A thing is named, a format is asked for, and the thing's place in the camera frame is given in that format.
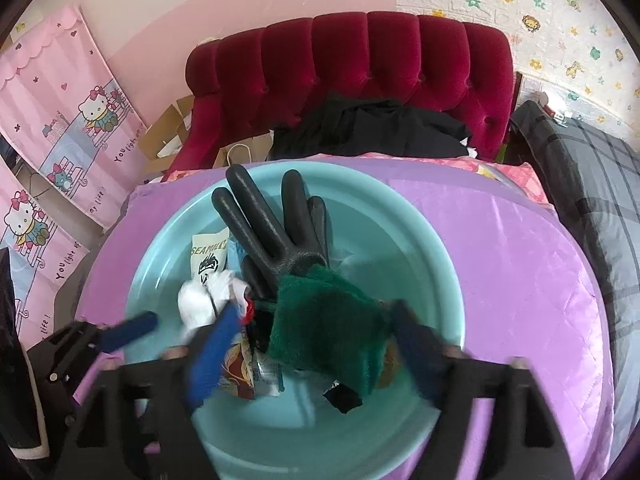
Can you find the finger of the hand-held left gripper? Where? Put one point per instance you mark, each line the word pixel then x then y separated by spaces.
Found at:
pixel 130 332

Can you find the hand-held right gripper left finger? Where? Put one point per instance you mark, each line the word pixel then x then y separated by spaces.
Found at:
pixel 215 350

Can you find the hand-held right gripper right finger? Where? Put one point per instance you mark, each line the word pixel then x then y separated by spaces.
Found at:
pixel 415 355

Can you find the white tissue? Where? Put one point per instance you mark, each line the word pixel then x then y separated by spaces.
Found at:
pixel 200 305

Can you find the white green wipe packet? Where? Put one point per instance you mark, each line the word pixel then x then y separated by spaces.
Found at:
pixel 267 377

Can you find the cream snack packet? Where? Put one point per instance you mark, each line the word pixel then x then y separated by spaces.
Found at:
pixel 210 255

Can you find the teal plastic basin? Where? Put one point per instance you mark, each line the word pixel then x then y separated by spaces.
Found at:
pixel 400 240

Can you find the black gloves pair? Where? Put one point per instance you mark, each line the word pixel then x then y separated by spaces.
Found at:
pixel 280 240

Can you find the pink cartoon curtain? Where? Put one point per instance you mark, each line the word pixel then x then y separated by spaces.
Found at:
pixel 40 260
pixel 75 85

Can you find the purple quilted cloth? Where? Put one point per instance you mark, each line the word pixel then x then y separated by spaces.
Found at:
pixel 500 285

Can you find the beige paper bag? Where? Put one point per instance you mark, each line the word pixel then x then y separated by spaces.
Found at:
pixel 250 152

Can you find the cardboard box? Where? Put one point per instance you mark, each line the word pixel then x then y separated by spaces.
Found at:
pixel 167 125

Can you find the black clothing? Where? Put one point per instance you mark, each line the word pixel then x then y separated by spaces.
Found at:
pixel 375 130

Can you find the small white container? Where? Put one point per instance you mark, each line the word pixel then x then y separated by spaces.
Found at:
pixel 560 115

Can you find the red velvet sofa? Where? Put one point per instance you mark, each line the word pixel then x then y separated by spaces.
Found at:
pixel 350 60

